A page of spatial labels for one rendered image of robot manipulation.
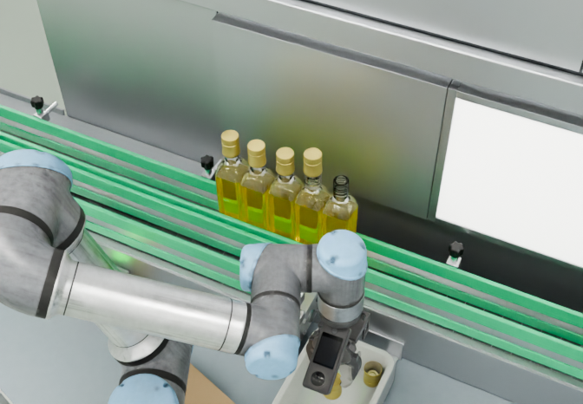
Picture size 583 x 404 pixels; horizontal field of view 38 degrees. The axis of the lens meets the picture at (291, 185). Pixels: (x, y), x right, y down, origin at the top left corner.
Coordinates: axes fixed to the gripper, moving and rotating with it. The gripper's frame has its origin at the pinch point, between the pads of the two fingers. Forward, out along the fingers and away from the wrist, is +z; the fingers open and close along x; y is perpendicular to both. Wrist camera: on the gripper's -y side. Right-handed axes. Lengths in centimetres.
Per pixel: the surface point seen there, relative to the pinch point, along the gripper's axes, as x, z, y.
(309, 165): 16.7, -25.0, 24.7
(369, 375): -3.3, 10.8, 10.3
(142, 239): 49, 0, 13
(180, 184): 51, 0, 29
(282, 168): 22.3, -21.8, 24.7
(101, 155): 71, -1, 29
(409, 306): -6.2, 1.3, 22.3
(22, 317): 70, 17, -6
